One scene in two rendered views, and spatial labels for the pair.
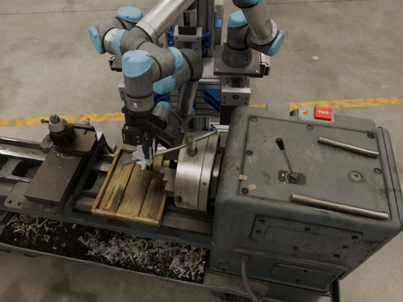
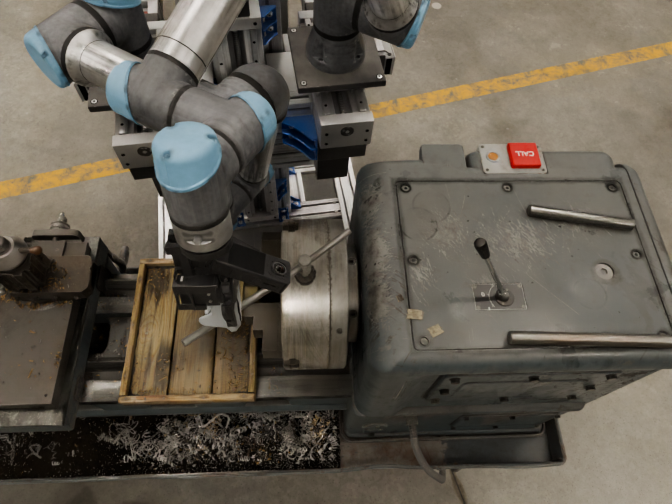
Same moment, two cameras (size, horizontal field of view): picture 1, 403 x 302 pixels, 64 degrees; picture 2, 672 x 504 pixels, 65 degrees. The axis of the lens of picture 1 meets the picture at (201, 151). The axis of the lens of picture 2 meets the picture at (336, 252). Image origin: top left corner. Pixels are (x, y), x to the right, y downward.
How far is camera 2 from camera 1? 0.31 m
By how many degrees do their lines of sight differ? 13
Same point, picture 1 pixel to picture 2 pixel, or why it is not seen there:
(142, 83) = (209, 199)
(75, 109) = (16, 167)
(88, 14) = not seen: outside the picture
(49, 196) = (28, 398)
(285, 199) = (499, 343)
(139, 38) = (169, 82)
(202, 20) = not seen: outside the picture
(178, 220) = (286, 382)
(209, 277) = (348, 450)
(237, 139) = (384, 236)
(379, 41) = not seen: outside the picture
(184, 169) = (296, 312)
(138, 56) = (192, 144)
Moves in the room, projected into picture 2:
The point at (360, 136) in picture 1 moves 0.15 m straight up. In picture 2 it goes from (594, 190) to (635, 142)
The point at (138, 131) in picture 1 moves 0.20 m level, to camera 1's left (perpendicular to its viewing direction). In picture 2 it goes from (210, 285) to (56, 313)
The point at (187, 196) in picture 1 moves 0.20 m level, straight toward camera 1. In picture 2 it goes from (308, 356) to (341, 463)
